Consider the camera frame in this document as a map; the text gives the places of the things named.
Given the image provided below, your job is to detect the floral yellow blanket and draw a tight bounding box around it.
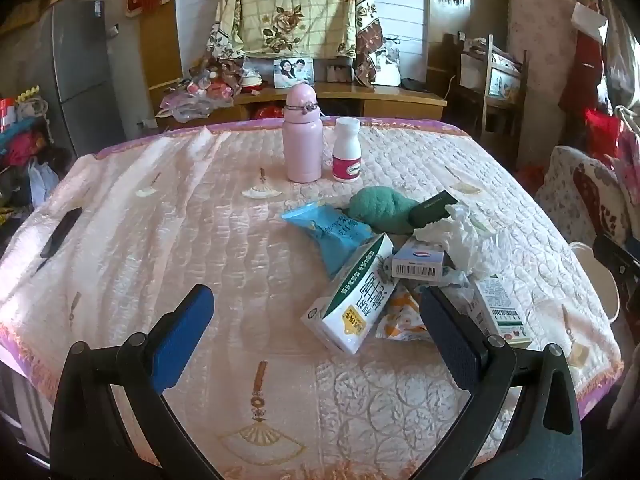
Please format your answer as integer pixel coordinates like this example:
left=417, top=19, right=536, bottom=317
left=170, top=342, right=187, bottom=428
left=204, top=0, right=384, bottom=87

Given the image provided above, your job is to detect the pink thermos bottle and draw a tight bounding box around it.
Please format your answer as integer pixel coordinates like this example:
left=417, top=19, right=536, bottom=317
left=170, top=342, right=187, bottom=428
left=282, top=82, right=323, bottom=183

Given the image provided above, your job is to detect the red bag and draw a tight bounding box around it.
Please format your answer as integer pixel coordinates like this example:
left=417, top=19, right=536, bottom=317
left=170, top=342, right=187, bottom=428
left=585, top=108, right=622, bottom=162

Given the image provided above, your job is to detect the dark green sachet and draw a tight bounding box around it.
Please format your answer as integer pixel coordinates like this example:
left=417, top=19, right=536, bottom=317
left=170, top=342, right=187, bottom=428
left=408, top=191, right=458, bottom=229

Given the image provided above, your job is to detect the white tissue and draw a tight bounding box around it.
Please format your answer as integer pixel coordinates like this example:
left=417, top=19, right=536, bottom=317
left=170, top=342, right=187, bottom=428
left=413, top=204, right=509, bottom=278

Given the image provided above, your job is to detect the white pill bottle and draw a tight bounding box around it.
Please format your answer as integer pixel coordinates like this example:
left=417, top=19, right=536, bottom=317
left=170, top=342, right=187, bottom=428
left=332, top=117, right=362, bottom=182

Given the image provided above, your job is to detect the wooden tv cabinet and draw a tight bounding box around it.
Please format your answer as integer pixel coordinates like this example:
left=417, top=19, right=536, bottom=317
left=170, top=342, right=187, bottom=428
left=157, top=82, right=447, bottom=129

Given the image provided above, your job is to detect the watermelon frost medicine box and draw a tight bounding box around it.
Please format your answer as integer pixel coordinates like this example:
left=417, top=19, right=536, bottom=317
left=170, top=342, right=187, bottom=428
left=468, top=276, right=532, bottom=349

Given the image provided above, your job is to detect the blue white medicine box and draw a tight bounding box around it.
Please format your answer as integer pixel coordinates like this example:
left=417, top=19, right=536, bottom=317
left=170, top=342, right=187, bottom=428
left=392, top=237, right=445, bottom=282

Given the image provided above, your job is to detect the wooden chair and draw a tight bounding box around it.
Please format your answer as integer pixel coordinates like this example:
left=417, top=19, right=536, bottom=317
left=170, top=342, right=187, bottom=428
left=454, top=34, right=529, bottom=168

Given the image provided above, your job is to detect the white green milk carton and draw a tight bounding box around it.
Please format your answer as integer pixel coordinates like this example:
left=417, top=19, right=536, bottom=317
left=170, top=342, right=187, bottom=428
left=300, top=233, right=398, bottom=356

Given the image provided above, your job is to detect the grey refrigerator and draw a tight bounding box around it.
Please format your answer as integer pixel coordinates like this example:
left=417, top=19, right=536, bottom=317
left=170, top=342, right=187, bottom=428
left=1, top=0, right=126, bottom=158

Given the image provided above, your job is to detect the orange white snack wrapper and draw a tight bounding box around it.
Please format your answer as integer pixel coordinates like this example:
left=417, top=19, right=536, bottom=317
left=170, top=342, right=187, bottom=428
left=375, top=283, right=433, bottom=342

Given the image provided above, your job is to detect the clothes pile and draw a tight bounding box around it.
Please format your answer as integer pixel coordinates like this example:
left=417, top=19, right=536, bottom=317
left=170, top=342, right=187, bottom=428
left=1, top=86, right=70, bottom=246

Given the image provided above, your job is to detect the blue snack bag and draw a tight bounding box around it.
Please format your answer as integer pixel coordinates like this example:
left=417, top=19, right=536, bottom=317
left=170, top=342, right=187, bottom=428
left=281, top=203, right=373, bottom=278

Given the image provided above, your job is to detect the white trash bucket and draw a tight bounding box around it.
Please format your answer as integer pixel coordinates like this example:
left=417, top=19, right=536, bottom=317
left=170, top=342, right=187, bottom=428
left=570, top=242, right=620, bottom=324

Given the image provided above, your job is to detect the framed couple photo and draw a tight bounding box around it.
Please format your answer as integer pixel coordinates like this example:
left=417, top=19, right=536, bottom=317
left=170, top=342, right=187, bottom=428
left=272, top=58, right=314, bottom=89

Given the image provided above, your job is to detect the green fuzzy cloth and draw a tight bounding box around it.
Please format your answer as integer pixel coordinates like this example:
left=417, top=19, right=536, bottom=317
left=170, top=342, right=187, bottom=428
left=346, top=186, right=418, bottom=235

